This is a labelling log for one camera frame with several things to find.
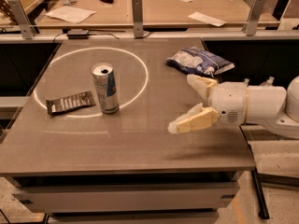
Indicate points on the white paper sheet right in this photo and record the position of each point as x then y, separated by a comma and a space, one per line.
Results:
206, 19

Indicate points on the middle metal bracket post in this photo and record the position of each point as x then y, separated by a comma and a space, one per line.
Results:
137, 8

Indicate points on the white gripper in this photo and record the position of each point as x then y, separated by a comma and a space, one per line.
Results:
229, 103

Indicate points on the metal bracket post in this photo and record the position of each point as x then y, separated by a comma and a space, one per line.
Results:
137, 8
27, 28
250, 27

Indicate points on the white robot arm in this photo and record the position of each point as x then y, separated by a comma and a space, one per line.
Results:
273, 107

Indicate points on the right metal bracket post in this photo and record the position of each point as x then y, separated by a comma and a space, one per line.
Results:
250, 27

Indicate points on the silver blue redbull can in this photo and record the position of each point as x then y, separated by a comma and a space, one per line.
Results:
105, 85

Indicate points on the dark foil snack wrapper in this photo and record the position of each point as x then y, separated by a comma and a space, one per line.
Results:
70, 103

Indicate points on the grey table drawer unit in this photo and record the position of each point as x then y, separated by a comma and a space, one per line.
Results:
132, 198

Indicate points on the blue white chip bag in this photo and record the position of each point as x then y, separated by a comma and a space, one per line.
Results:
192, 60

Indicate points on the black power adapter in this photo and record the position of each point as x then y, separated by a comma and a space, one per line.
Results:
79, 34

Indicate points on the white paper sheet left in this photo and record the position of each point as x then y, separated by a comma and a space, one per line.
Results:
70, 14

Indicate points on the left metal bracket post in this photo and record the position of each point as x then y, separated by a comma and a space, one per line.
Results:
27, 28

